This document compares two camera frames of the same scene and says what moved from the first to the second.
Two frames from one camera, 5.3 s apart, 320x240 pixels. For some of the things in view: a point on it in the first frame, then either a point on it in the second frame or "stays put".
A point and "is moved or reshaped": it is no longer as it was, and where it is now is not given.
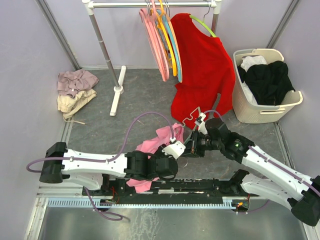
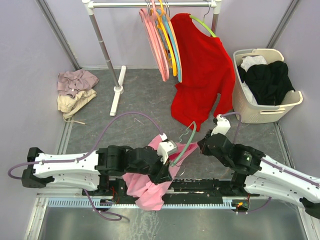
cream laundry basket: [249, 112] stays put
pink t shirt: [149, 146] is moved or reshaped
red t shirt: [207, 71] stays put
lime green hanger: [203, 23] stays put
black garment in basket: [268, 82] stays put
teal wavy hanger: [189, 136] is moved or reshaped
